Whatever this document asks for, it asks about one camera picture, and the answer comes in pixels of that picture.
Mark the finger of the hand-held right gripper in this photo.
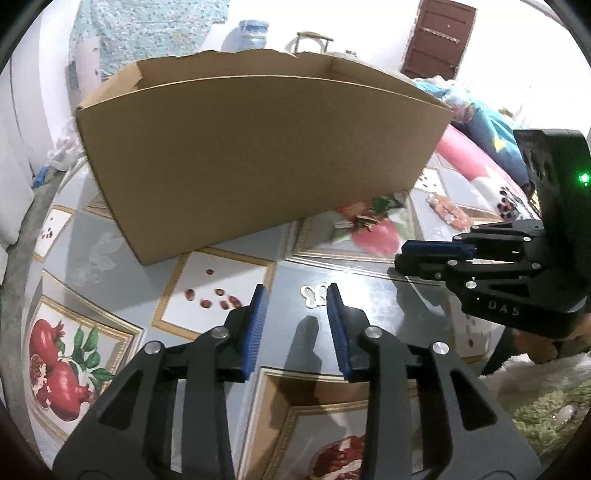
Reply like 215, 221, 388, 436
394, 255, 542, 297
401, 220, 546, 260

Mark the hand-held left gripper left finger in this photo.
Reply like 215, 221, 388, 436
53, 284, 269, 480

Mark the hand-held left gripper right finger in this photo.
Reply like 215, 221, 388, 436
327, 284, 541, 480

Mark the orange pink bead bracelet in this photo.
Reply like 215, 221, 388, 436
427, 193, 474, 230

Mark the cardboard box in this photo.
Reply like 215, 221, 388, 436
75, 50, 455, 267

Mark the person's right hand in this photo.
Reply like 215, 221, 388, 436
516, 318, 591, 366

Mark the pink floral blanket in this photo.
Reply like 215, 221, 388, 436
434, 124, 546, 222

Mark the blue patterned blanket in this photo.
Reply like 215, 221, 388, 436
413, 76, 532, 185

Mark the printed floral tablecloth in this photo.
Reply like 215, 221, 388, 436
18, 152, 546, 480

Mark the white fluffy rug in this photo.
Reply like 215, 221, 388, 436
478, 351, 591, 462

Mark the green fluffy rug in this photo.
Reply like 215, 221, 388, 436
503, 388, 587, 444

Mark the brown wooden door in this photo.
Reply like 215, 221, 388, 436
399, 0, 478, 79

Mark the wooden chair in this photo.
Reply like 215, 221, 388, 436
285, 31, 334, 56

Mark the white plastic bag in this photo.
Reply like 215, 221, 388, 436
46, 134, 81, 171

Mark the blue water jug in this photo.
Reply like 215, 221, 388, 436
238, 19, 271, 51

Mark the white curtain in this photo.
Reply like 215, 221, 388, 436
0, 28, 77, 250

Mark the teal patterned cloth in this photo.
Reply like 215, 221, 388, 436
69, 0, 232, 79

